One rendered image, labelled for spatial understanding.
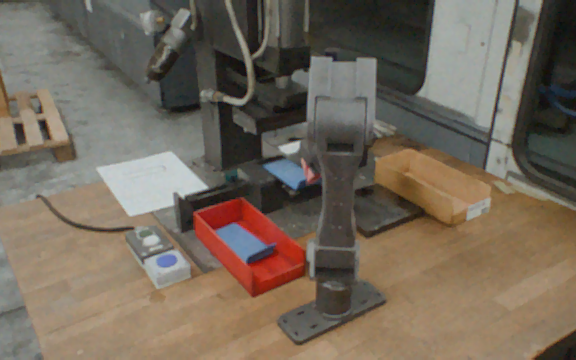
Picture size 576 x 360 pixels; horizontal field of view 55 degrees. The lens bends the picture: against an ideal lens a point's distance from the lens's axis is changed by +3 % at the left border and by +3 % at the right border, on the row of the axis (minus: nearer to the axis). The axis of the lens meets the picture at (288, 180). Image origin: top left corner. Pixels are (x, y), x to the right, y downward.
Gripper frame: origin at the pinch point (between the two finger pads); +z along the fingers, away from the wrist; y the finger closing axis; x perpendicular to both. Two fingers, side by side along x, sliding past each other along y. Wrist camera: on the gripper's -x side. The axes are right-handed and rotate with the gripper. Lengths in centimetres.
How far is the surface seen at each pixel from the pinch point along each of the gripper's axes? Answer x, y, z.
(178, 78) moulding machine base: -102, 227, 213
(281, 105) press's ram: 2.6, 14.4, -9.5
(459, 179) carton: -35.5, -12.8, -2.5
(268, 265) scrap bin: 17.0, -13.4, 4.0
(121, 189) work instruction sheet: 30, 28, 29
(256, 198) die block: 8.0, 4.9, 10.4
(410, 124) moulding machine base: -63, 21, 23
